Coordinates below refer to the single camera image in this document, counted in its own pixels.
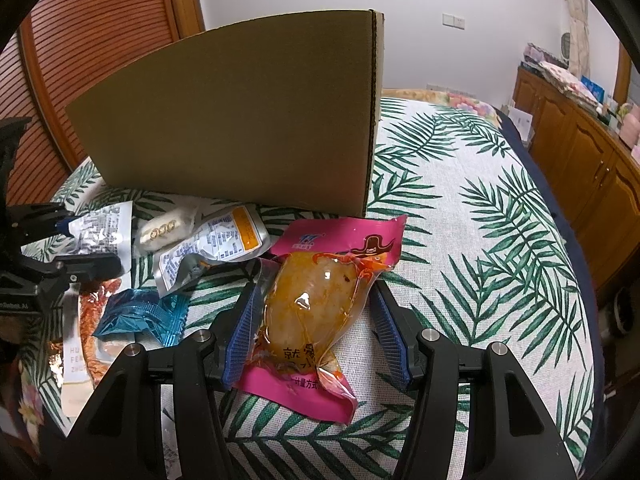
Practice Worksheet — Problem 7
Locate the white red jerky pack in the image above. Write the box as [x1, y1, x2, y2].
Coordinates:
[61, 278, 127, 418]

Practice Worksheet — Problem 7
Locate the wooden sideboard cabinet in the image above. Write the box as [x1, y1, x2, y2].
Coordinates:
[513, 65, 639, 292]

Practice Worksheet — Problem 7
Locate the floral bed sheet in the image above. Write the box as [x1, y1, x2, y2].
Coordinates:
[382, 86, 601, 311]

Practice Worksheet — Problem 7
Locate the blue foil snack pack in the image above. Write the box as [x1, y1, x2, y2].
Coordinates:
[92, 288, 190, 347]

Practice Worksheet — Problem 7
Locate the beige floral curtain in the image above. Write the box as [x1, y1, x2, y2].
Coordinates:
[566, 0, 590, 79]

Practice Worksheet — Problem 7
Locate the brown cardboard box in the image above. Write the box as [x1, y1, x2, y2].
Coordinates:
[66, 10, 384, 217]

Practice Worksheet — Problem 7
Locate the small white cake pack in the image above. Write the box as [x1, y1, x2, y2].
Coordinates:
[137, 207, 196, 254]

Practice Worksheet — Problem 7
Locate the pink vase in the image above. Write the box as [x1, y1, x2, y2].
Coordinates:
[618, 112, 640, 150]

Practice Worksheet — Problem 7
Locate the white wall switch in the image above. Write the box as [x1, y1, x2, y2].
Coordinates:
[442, 13, 465, 30]

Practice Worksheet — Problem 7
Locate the wooden louvered wardrobe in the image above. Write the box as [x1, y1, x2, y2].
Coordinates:
[1, 0, 205, 204]

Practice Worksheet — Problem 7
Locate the pink chicken leg pack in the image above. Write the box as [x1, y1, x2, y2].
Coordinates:
[237, 216, 407, 425]

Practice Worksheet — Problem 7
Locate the silver orange label pack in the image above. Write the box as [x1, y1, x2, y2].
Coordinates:
[153, 204, 271, 297]

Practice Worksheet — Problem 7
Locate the palm leaf bed cover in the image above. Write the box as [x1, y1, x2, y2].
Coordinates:
[19, 96, 597, 480]

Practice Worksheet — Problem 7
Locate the folded floral cloth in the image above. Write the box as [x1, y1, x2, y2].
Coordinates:
[538, 61, 599, 110]

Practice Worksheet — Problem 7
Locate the silver foil snack pack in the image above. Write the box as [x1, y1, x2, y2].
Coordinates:
[67, 200, 132, 280]

